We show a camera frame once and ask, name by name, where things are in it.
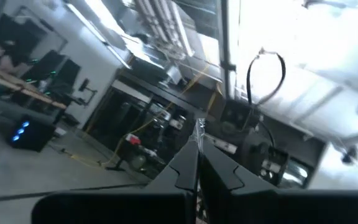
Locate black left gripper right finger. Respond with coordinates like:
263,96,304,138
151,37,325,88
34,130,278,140
199,136,280,200

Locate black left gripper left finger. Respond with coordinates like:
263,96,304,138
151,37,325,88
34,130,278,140
144,136,201,192

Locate clear plastic bag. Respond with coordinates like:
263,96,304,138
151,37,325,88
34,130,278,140
193,117,207,155

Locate black background robot station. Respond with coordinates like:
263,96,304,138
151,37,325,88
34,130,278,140
20,49,98,108

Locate black equipment rack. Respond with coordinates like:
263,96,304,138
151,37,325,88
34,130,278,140
84,70,204,183

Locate black box blue lights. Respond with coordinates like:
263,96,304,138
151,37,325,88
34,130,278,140
7,114,56,153

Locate background wooden table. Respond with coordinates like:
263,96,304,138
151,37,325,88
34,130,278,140
0,67,68,110

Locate yellow floor cable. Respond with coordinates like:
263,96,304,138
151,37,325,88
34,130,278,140
68,102,173,170

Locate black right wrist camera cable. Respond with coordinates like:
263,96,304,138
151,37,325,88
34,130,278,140
246,49,287,107

